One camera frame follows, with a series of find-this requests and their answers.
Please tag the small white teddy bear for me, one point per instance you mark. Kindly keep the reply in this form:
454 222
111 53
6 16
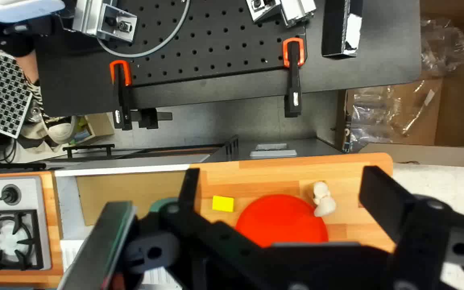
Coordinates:
322 199

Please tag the yellow cube block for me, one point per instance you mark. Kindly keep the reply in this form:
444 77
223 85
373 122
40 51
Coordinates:
222 203

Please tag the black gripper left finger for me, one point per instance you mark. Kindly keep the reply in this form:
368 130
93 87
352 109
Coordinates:
183 220

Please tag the black perforated board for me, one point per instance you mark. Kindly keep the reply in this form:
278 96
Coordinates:
217 37

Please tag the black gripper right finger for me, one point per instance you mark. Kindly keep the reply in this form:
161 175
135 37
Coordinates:
414 222

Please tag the plastic bag in box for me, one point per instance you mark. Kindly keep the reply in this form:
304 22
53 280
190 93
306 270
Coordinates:
389 112

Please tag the wooden counter board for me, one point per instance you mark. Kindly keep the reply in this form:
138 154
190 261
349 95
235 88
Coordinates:
248 180

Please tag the toy stove top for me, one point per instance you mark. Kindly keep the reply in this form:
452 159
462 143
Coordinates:
29 233

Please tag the orange black clamp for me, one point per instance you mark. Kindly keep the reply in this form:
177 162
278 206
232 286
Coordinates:
293 56
125 111

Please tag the red plastic plate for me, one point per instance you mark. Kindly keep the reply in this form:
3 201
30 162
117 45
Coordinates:
280 219

